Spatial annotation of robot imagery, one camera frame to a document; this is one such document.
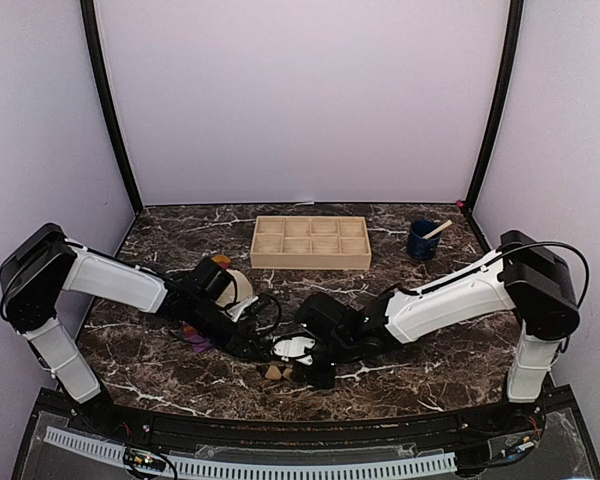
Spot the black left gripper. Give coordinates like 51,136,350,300
188,297,269,361

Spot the brown beige argyle sock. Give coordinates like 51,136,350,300
257,363,302,382

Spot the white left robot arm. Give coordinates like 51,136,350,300
0,223,271,436

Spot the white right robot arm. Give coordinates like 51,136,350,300
272,230,585,434

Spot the purple maroon striped sock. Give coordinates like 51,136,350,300
182,255,231,353

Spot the round beige plate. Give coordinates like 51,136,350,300
216,269,253,307

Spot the wooden compartment tray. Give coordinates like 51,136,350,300
250,216,372,270

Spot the blue enamel mug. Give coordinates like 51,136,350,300
407,219,440,261

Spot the pale wooden stick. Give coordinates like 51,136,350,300
423,220,453,240

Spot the black front rail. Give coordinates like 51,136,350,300
69,399,531,449

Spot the white slotted cable duct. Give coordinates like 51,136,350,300
43,427,457,479

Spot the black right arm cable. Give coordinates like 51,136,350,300
497,241,591,351

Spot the black left frame post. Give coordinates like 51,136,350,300
79,0,144,216

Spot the black frame post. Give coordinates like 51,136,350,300
464,0,524,213
79,0,144,216

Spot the black right frame post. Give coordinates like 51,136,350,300
464,0,524,213

